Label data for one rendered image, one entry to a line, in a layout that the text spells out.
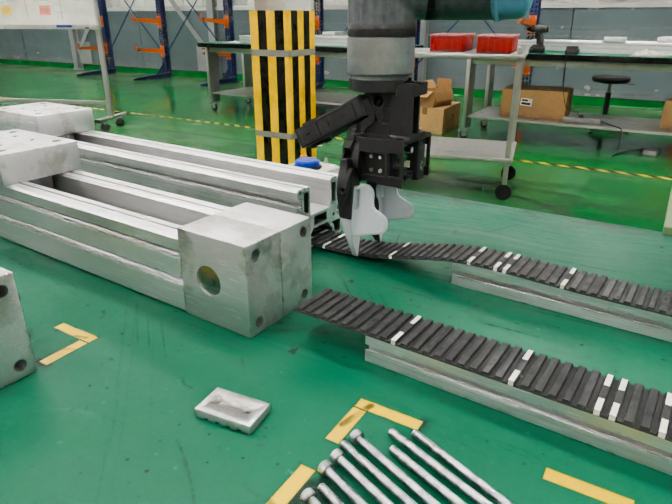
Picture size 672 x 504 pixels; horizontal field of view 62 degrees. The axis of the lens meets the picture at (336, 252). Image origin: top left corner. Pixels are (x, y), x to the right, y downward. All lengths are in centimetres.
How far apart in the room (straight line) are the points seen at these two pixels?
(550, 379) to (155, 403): 31
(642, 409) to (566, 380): 5
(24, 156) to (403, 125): 49
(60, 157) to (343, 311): 49
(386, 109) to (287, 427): 37
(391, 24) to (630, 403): 42
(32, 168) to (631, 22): 766
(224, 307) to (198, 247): 6
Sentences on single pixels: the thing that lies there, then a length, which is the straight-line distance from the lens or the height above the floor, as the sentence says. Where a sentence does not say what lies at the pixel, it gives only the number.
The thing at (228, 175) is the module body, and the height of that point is 86.
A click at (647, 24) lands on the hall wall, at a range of 809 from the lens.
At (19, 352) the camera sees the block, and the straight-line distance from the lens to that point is 55.
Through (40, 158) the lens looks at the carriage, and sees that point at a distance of 85.
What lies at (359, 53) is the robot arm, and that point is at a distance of 63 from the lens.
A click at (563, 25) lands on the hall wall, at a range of 821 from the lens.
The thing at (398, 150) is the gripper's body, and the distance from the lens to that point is 63.
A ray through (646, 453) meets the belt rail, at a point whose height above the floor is 79.
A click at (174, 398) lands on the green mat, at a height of 78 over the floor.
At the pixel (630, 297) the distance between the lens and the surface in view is 61.
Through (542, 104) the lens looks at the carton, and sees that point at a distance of 546.
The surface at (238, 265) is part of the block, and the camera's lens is 52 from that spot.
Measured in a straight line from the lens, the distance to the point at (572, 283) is 62.
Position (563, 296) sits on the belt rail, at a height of 80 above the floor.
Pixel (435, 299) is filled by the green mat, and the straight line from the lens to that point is 62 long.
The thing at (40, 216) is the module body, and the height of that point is 84.
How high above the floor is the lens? 106
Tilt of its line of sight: 23 degrees down
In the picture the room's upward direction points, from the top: straight up
